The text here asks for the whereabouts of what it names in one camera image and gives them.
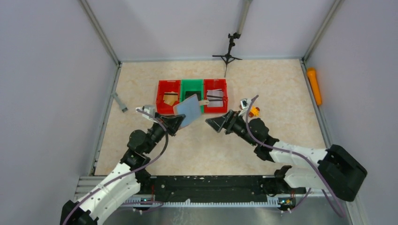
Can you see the green plastic bin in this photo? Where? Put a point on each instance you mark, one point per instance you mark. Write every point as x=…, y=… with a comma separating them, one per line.
x=191, y=84

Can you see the white card in bin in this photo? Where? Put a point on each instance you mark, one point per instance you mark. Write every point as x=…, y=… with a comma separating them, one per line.
x=215, y=104

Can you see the gold card with stripe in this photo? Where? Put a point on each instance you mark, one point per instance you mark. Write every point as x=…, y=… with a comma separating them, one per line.
x=170, y=94

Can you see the orange flashlight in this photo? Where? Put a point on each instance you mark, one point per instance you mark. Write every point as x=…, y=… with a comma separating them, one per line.
x=312, y=77

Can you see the yellow toy brick car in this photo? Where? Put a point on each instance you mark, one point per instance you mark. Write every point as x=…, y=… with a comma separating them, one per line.
x=255, y=112

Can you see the left red plastic bin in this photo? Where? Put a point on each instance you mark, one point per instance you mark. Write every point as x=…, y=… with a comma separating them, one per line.
x=167, y=86

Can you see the black camera tripod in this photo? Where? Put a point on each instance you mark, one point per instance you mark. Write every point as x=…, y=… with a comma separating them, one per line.
x=228, y=57

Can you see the grey silver card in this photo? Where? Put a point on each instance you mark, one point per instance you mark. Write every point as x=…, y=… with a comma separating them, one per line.
x=218, y=92

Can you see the card with black stripe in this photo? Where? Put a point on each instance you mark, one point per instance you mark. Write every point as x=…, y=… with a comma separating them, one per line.
x=214, y=98

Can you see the grey small tool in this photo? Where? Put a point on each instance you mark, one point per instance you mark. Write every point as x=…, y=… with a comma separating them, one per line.
x=121, y=104

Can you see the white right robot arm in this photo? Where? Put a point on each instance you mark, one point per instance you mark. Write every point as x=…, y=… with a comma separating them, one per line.
x=332, y=169

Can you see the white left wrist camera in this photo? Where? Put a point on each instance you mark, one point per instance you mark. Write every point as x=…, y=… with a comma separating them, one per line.
x=147, y=111

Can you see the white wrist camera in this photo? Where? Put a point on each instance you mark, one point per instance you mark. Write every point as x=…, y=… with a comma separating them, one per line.
x=147, y=111
x=245, y=106

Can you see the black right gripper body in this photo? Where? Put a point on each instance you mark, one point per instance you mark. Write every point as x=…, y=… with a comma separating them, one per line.
x=240, y=128

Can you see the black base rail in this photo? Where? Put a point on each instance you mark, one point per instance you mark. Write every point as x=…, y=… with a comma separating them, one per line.
x=258, y=184

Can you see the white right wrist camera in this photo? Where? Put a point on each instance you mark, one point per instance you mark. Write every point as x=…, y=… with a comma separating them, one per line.
x=245, y=106

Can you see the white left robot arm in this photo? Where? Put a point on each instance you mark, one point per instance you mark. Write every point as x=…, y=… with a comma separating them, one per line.
x=98, y=204

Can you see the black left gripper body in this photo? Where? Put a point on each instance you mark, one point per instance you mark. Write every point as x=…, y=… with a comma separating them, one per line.
x=156, y=133

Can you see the black card in green bin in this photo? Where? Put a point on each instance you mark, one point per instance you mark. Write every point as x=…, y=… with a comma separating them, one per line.
x=191, y=93

